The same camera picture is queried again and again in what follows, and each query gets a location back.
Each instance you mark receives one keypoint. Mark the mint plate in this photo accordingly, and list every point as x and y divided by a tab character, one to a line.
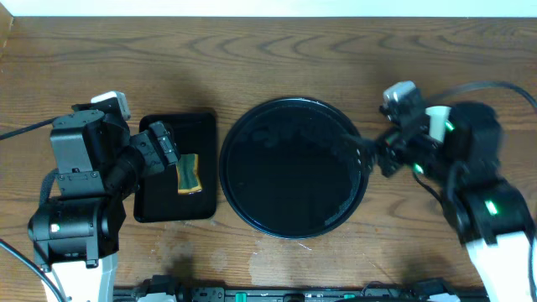
439	122

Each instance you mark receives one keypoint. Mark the black rectangular tray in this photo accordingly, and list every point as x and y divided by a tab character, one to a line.
157	199

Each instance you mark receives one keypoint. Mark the black round tray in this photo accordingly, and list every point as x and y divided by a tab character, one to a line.
287	170

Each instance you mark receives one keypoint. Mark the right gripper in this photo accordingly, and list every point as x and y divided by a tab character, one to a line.
390	143

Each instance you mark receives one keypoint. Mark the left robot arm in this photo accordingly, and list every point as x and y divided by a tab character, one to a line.
75	234

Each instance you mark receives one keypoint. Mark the orange green sponge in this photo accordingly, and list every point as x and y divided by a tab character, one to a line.
188	178

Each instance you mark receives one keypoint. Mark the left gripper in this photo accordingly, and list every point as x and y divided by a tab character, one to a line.
159	159

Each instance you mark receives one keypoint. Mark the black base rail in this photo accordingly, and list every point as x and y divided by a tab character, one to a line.
167	288

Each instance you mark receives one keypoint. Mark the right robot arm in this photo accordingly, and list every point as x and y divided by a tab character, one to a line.
457	147

